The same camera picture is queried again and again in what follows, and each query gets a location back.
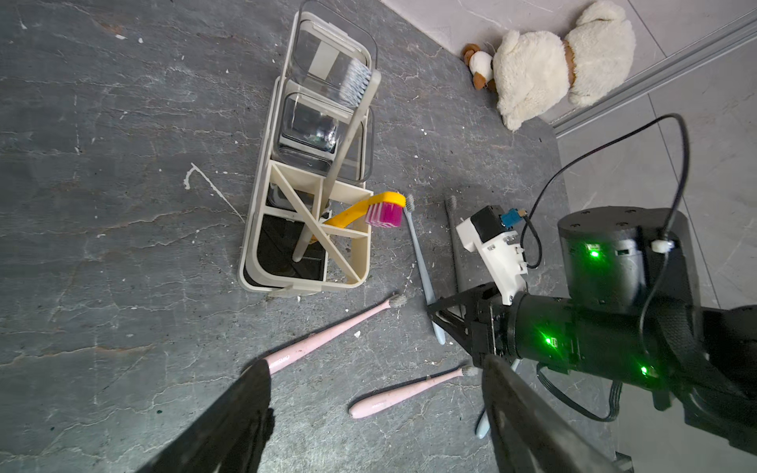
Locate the yellow toothbrush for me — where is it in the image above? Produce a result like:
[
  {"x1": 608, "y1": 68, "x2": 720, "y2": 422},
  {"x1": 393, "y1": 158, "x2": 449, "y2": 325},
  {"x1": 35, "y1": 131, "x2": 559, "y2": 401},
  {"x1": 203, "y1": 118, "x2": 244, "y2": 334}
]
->
[{"x1": 324, "y1": 191, "x2": 407, "y2": 229}]

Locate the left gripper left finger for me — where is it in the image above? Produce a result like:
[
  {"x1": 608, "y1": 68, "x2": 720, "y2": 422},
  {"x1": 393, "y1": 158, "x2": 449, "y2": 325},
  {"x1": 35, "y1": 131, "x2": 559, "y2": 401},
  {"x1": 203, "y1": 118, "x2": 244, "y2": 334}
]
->
[{"x1": 139, "y1": 360, "x2": 275, "y2": 472}]

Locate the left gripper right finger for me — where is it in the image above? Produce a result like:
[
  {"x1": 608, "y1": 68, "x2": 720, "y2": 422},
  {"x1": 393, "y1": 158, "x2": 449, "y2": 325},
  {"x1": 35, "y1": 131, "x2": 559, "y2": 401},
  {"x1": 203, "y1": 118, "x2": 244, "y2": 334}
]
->
[{"x1": 482, "y1": 355, "x2": 619, "y2": 472}]

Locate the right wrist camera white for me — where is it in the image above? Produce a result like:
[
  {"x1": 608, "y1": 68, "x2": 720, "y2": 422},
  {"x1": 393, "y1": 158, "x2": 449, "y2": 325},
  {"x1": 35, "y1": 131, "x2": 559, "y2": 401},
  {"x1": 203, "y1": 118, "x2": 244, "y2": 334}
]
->
[{"x1": 455, "y1": 205, "x2": 528, "y2": 305}]

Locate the pink toothbrush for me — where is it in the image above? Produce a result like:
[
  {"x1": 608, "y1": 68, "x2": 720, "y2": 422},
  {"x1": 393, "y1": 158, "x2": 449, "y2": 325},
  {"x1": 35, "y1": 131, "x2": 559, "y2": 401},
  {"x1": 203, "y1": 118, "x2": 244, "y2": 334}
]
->
[
  {"x1": 264, "y1": 295, "x2": 407, "y2": 376},
  {"x1": 348, "y1": 366, "x2": 479, "y2": 419}
]

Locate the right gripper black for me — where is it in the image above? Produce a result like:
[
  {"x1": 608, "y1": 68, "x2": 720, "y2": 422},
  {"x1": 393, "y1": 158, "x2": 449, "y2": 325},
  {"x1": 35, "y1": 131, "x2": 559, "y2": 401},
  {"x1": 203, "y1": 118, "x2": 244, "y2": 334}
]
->
[{"x1": 427, "y1": 282, "x2": 520, "y2": 369}]

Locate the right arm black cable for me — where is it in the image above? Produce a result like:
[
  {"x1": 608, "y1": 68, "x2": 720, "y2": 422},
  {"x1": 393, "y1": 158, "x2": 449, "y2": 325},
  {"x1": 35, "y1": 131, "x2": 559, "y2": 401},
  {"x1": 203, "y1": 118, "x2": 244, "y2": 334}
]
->
[{"x1": 518, "y1": 113, "x2": 692, "y2": 356}]

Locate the cream toothbrush holder organizer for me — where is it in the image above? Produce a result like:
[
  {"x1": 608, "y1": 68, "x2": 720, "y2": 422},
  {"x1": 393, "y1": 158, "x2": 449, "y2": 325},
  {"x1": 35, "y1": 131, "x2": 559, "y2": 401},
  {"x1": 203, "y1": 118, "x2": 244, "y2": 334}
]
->
[{"x1": 238, "y1": 1, "x2": 378, "y2": 297}]

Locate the grey beige toothbrush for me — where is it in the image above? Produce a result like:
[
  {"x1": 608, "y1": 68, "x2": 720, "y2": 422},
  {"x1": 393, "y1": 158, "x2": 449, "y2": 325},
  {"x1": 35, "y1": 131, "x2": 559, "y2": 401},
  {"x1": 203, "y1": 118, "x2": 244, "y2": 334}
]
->
[{"x1": 292, "y1": 58, "x2": 382, "y2": 263}]

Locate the light blue toothbrush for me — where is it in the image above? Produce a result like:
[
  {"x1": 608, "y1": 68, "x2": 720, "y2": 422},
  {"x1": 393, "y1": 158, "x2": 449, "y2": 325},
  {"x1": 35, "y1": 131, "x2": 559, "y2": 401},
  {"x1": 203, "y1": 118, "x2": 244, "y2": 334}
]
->
[{"x1": 403, "y1": 193, "x2": 447, "y2": 347}]

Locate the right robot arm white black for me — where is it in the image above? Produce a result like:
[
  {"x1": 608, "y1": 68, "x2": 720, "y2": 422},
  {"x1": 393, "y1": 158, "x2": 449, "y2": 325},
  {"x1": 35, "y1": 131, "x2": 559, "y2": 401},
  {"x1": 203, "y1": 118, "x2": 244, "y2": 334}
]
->
[{"x1": 427, "y1": 206, "x2": 756, "y2": 453}]

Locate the white plush dog toy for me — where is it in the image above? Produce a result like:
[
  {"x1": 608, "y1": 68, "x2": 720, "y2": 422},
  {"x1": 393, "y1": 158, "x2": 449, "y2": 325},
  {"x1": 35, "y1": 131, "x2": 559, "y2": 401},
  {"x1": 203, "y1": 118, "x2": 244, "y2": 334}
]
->
[{"x1": 462, "y1": 1, "x2": 636, "y2": 132}]

